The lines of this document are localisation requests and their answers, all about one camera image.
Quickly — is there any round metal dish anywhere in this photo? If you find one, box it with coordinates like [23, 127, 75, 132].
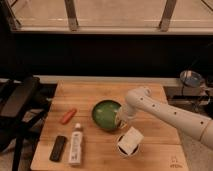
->
[180, 70, 204, 88]

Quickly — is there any white squeeze bottle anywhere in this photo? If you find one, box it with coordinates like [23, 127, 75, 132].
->
[68, 123, 83, 166]

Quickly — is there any black remote control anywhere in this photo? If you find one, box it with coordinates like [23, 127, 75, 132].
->
[49, 136, 67, 162]

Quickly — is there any black office chair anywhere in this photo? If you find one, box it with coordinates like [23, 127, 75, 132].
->
[0, 77, 50, 171]

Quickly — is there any orange carrot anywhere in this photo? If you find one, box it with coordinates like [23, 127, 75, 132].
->
[60, 108, 77, 124]

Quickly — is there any green ceramic bowl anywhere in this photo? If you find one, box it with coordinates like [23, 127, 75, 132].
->
[92, 100, 121, 131]

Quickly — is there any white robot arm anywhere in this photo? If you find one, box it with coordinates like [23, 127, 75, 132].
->
[115, 87, 213, 150]

